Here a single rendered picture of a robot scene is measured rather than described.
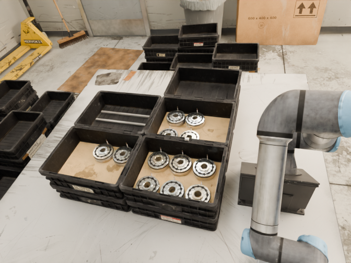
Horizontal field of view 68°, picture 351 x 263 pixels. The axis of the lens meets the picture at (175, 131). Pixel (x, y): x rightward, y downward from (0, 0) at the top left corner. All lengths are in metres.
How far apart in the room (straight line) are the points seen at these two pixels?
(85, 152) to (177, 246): 0.65
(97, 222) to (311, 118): 1.00
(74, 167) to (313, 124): 1.06
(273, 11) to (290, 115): 3.12
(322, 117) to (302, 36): 3.19
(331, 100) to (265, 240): 0.40
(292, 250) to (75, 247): 0.88
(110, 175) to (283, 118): 0.83
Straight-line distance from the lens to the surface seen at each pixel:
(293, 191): 1.13
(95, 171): 1.30
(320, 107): 0.72
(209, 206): 0.98
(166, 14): 4.16
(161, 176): 1.19
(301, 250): 0.81
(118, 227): 1.27
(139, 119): 1.48
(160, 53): 2.92
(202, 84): 1.66
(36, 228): 1.44
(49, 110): 2.65
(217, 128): 1.36
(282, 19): 3.82
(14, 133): 2.39
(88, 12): 4.61
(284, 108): 0.73
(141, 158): 1.23
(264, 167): 0.75
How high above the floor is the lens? 1.80
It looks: 45 degrees down
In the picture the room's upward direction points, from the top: 9 degrees counter-clockwise
